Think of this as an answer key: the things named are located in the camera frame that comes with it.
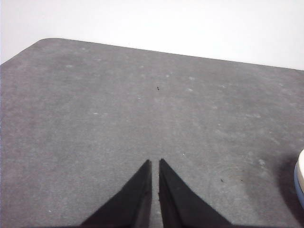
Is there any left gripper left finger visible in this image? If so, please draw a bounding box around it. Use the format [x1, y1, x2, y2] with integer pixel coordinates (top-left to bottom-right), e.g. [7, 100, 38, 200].
[80, 159, 153, 227]

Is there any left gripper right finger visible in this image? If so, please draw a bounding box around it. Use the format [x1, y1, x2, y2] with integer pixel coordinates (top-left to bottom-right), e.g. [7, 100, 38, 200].
[158, 158, 233, 227]

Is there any blue round plate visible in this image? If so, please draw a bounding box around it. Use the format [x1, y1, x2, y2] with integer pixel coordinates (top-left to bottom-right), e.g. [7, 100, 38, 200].
[294, 163, 304, 208]

